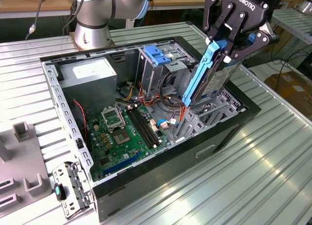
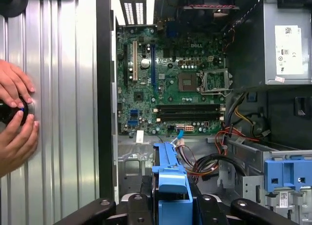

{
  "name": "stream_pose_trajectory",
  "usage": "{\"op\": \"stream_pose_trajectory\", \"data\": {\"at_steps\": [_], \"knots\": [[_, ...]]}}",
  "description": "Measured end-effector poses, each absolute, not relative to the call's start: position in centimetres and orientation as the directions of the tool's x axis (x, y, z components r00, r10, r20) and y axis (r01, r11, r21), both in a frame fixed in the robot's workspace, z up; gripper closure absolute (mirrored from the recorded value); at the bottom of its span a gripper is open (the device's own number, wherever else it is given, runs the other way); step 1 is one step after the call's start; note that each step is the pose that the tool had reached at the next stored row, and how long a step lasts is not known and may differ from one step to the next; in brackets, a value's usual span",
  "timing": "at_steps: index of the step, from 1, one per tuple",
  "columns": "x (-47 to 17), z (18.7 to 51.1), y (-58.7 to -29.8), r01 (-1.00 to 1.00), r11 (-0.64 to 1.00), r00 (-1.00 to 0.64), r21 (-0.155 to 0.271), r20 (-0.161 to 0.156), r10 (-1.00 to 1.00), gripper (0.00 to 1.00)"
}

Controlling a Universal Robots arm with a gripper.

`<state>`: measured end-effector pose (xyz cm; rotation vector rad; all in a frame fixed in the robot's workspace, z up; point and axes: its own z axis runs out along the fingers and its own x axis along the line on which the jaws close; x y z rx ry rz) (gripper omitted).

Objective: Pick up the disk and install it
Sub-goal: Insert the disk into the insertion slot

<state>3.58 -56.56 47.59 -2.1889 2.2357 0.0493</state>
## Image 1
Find black cable silver plug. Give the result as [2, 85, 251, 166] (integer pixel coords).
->
[24, 0, 46, 40]

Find metal optical drive cage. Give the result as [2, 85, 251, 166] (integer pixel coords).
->
[135, 41, 197, 101]

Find blue disk data wire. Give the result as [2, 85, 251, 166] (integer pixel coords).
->
[157, 119, 180, 129]

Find flat brown cardboard sheet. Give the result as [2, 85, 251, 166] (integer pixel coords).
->
[264, 72, 312, 120]

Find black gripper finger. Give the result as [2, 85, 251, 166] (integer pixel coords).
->
[224, 4, 272, 64]
[202, 0, 236, 46]

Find blue expansion slot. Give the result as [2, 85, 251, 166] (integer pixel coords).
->
[102, 150, 143, 176]

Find metal slat side table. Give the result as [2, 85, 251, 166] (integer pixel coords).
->
[270, 8, 312, 62]

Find CPU socket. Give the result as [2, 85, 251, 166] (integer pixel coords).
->
[112, 128, 132, 145]

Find orange red yellow power wire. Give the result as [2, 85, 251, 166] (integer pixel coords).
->
[177, 104, 190, 124]

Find metal socket cover frame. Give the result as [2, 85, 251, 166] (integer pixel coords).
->
[101, 106, 127, 132]

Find red black fan wire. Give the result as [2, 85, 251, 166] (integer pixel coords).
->
[73, 100, 88, 140]

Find grey parts rack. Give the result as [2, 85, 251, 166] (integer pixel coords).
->
[0, 121, 53, 211]

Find black sleeved cable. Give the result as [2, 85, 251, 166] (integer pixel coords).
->
[159, 71, 182, 110]

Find square brown base plate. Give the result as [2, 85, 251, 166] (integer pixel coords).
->
[69, 31, 115, 52]

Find blue plastic drive bracket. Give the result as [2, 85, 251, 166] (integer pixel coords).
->
[143, 45, 173, 66]

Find hard disk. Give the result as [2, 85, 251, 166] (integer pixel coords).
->
[181, 34, 256, 108]

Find metal disk bay cage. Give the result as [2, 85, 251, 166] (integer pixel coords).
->
[174, 87, 247, 143]

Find orange red wire bundle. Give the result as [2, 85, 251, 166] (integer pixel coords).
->
[137, 81, 163, 108]

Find green motherboard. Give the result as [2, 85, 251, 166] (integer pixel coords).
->
[86, 103, 171, 183]

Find black open PC case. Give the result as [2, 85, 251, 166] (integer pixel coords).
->
[39, 36, 262, 223]

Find long wooden desk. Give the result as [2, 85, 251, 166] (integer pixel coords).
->
[0, 0, 294, 40]

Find grey power supply unit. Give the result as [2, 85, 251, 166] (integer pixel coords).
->
[58, 57, 118, 118]

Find metal expansion card latch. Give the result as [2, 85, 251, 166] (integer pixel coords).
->
[52, 161, 96, 221]

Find black RAM slot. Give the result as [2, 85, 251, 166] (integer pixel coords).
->
[136, 105, 163, 144]
[129, 107, 157, 148]
[126, 108, 154, 149]
[133, 106, 160, 146]

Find yellow black wire bundle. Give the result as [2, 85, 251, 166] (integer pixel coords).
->
[116, 84, 137, 102]

